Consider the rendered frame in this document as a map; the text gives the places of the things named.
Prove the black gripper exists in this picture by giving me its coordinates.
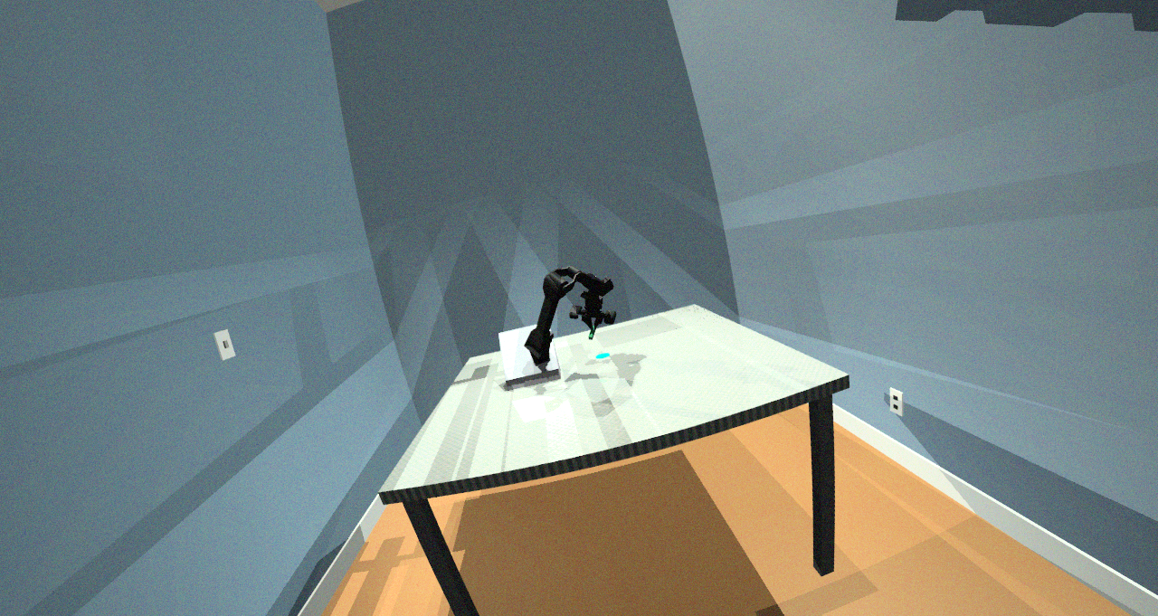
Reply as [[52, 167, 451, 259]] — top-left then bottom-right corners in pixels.
[[569, 303, 616, 330]]

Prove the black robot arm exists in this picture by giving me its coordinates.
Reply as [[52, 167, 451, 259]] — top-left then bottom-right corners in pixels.
[[525, 265, 613, 365]]

